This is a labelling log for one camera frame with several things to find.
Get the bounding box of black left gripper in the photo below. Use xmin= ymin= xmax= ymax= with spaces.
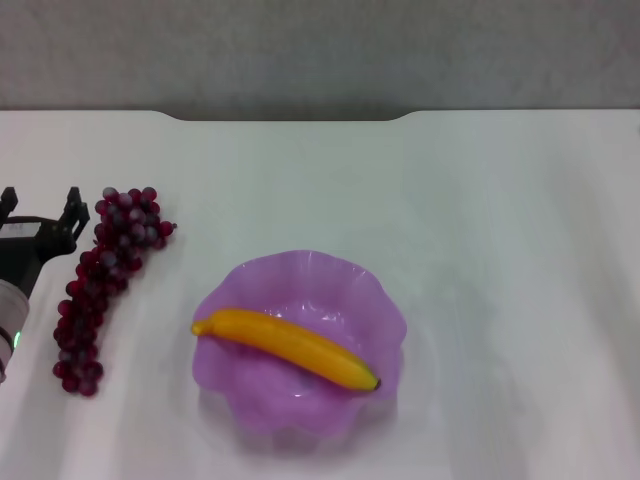
xmin=0 ymin=186 xmax=92 ymax=302

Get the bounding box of dark red grape bunch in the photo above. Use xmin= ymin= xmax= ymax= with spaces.
xmin=52 ymin=185 xmax=178 ymax=399

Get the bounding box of yellow banana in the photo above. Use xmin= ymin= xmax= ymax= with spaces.
xmin=190 ymin=307 xmax=382 ymax=394

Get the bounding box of purple wavy plastic bowl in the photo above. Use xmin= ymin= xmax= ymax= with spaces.
xmin=191 ymin=249 xmax=409 ymax=446

